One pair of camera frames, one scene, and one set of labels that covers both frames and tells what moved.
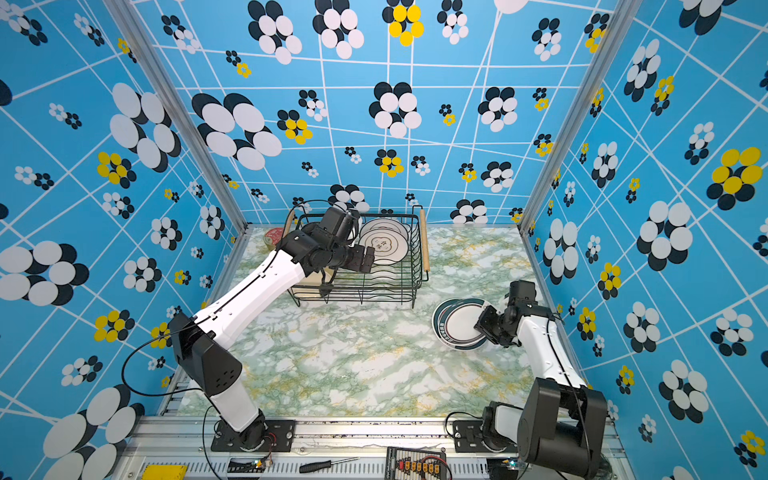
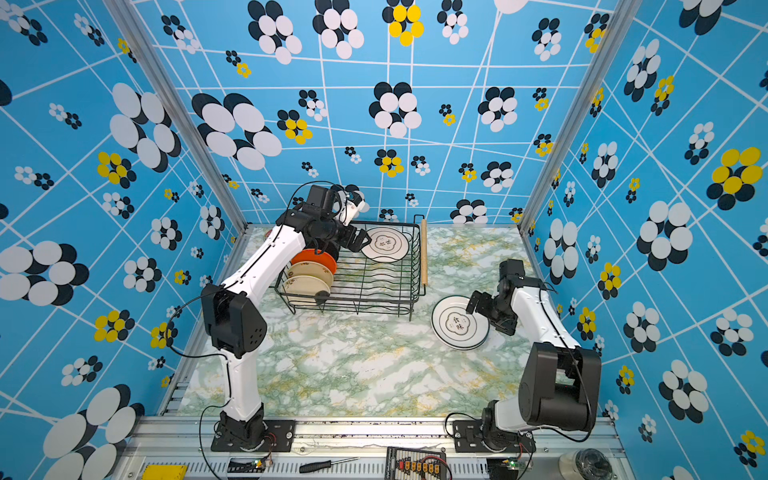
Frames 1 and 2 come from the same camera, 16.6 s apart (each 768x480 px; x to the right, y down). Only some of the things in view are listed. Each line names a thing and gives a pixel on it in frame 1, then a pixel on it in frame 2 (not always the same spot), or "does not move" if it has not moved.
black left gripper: (358, 262) → (357, 244)
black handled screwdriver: (312, 466) does not move
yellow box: (165, 472) does not move
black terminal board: (411, 464) does not move
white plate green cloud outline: (389, 245) → (457, 329)
